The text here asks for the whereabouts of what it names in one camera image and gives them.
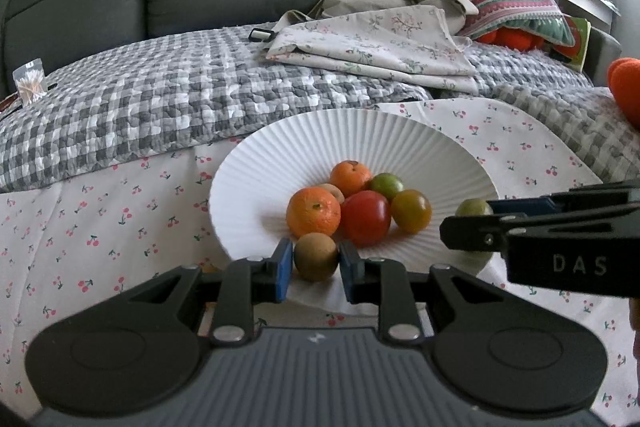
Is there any large orange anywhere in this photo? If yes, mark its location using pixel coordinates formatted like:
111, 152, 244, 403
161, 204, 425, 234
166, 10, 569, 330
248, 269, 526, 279
286, 187, 342, 240

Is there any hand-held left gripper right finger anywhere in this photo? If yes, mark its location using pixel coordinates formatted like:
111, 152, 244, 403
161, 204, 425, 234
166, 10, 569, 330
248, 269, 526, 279
339, 242, 502, 346

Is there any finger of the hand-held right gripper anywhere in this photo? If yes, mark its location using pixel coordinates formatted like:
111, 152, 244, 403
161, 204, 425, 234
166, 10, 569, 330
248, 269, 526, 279
439, 205, 640, 254
486, 180, 640, 218

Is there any yellow-green tomato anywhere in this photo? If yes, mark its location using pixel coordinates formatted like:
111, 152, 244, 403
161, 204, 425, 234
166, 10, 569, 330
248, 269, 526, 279
391, 189, 432, 234

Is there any small mandarin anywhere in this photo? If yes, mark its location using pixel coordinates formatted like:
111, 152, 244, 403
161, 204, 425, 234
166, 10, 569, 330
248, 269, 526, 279
330, 160, 373, 198

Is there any grey checkered blanket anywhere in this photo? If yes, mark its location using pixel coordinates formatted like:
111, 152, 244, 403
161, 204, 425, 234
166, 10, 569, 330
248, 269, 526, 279
0, 24, 640, 196

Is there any orange plush ball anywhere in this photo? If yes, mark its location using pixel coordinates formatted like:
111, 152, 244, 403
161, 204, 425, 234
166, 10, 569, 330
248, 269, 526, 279
607, 56, 640, 131

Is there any colourful picture book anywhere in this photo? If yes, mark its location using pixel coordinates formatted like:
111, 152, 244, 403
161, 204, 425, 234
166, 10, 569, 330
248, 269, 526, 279
551, 16, 594, 73

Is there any white ribbed plate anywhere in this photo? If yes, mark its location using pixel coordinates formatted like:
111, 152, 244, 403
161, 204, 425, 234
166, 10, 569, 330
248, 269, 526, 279
209, 108, 500, 309

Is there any folded floral cloth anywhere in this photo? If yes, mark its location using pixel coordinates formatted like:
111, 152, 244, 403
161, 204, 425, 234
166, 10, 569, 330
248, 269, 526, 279
264, 5, 479, 96

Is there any clear cotton swab box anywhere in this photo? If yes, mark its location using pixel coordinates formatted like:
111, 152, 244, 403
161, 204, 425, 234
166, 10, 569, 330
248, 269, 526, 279
12, 56, 49, 104

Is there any orange plush toy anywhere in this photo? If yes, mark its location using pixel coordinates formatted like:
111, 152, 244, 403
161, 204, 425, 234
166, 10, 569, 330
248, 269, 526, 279
479, 27, 547, 54

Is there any brown round fruit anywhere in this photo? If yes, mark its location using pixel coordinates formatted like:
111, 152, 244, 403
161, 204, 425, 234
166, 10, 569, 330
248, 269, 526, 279
293, 232, 340, 283

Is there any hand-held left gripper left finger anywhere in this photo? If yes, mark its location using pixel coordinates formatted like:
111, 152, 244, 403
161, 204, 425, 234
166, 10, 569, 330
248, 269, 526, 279
127, 239, 294, 346

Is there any green citrus fruit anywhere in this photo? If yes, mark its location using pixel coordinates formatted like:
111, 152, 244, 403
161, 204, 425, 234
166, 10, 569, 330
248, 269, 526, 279
369, 173, 405, 202
455, 198, 495, 221

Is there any cherry print cloth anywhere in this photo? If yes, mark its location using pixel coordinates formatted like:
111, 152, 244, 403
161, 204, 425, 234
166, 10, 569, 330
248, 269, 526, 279
0, 97, 640, 427

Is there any red tomato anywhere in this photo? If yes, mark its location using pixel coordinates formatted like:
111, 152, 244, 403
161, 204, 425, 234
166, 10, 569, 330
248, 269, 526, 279
340, 190, 392, 248

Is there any beige round fruit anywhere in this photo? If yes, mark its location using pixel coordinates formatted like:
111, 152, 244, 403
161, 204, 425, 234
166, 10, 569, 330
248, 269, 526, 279
316, 183, 346, 206

